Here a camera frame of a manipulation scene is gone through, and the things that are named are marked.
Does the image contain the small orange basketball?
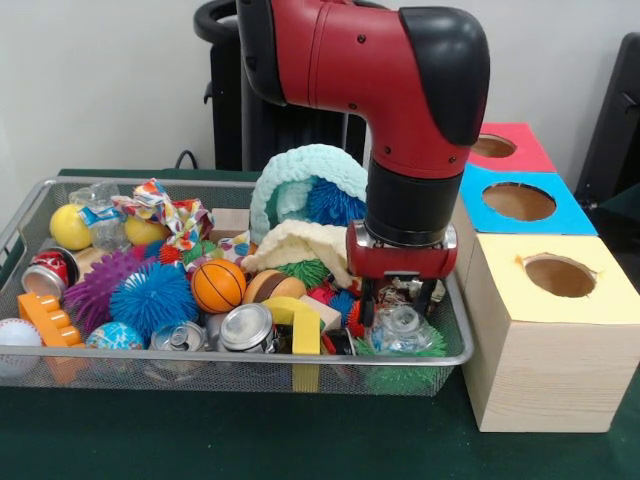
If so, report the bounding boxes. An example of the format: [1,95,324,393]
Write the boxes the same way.
[190,258,248,314]

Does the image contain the cream yellow waffle cloth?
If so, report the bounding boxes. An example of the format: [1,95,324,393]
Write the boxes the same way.
[242,220,353,289]

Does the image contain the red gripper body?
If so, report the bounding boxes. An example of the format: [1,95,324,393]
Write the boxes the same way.
[346,222,459,282]

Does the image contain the colourful patterned cloth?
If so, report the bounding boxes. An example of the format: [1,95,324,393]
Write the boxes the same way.
[80,179,215,253]

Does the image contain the white baseball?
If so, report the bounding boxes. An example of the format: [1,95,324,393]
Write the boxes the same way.
[0,317,43,377]

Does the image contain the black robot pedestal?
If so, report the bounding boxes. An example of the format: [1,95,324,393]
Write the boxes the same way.
[195,0,369,171]

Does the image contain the purple spiky ball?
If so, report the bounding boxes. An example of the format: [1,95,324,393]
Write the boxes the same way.
[64,250,146,337]

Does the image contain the wooden box with three holes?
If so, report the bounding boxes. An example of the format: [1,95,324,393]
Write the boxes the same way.
[445,122,640,433]

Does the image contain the yellow ball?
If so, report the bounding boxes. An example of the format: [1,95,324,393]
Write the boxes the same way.
[49,204,94,251]
[124,216,169,248]

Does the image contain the black chair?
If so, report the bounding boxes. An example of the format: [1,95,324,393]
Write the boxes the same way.
[575,33,640,263]

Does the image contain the mint green waffle cloth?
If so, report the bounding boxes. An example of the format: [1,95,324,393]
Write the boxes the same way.
[249,144,370,242]

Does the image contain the yellow plastic block toy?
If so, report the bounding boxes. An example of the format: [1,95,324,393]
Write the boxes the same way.
[262,296,321,356]

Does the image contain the blue fuzzy ball with eyes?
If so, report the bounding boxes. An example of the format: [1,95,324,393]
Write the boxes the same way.
[109,261,199,342]

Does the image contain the red soda can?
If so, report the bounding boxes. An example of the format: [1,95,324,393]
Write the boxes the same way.
[21,248,80,301]

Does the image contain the clear crinkled plastic toy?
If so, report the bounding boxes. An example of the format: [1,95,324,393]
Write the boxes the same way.
[367,304,434,354]

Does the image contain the globe print ball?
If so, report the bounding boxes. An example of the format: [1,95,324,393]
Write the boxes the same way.
[86,321,144,350]

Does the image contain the blue spiky ball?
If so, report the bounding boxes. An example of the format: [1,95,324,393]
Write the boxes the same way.
[305,177,369,228]

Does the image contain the dark green table cloth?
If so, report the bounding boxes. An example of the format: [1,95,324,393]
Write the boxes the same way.
[0,168,640,480]

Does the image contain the shallow wire mesh bin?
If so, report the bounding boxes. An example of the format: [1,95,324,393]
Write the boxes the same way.
[0,177,474,396]

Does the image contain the orange plastic block toy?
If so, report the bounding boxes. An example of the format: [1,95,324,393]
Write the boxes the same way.
[18,291,83,349]

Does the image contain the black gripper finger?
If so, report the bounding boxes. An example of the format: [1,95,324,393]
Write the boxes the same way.
[359,278,378,328]
[416,276,440,321]

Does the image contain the silver metal can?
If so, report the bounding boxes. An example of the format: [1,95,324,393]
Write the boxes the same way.
[218,303,277,353]

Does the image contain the wooden cube block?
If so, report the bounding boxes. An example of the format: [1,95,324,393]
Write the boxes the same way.
[209,208,251,239]

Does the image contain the green spiky ball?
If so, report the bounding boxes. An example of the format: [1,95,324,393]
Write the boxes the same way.
[354,325,449,394]

